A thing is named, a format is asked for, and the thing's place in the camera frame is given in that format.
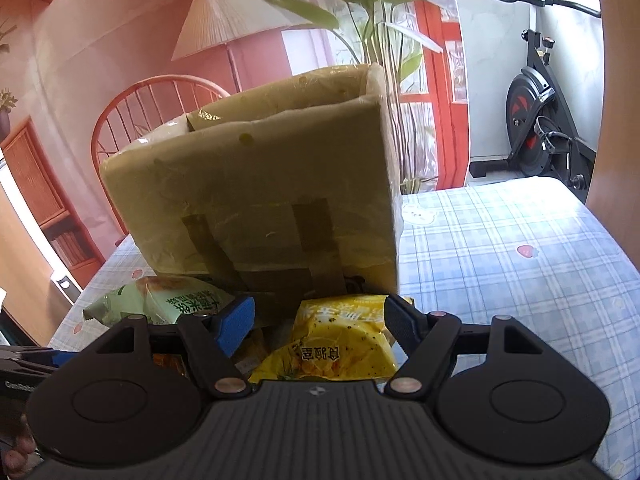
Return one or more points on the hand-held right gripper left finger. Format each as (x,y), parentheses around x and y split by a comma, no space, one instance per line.
(234,325)

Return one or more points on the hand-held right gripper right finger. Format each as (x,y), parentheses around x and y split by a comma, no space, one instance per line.
(400,325)

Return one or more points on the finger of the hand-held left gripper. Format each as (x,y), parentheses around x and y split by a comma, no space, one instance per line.
(30,357)

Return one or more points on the large yellow speckled snack packet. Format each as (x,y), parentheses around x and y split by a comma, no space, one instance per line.
(330,340)

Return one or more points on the green snack packet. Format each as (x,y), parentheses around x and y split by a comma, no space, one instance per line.
(150,300)

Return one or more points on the plastic-wrapped cardboard box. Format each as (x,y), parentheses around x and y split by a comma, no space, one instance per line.
(250,185)

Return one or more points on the person's left hand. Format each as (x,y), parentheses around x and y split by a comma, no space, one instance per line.
(22,440)

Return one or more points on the blue checked tablecloth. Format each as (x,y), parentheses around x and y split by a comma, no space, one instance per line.
(500,260)

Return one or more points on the black exercise bike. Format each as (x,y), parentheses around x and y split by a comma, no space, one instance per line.
(530,110)

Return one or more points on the brown wooden panel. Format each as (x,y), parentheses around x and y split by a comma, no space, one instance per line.
(617,85)

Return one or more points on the printed room wall backdrop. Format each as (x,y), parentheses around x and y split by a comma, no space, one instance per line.
(125,35)

